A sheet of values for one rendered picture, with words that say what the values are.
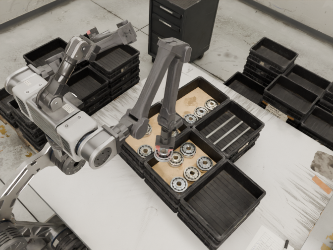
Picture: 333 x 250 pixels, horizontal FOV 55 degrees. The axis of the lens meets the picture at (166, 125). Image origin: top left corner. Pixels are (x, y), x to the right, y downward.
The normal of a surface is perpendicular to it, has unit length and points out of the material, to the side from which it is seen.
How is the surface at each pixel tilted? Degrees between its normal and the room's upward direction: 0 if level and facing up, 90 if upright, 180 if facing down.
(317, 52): 0
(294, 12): 90
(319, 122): 0
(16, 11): 90
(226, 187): 0
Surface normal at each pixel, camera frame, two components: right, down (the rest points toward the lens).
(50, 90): -0.41, -0.06
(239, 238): 0.07, -0.62
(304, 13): -0.66, 0.56
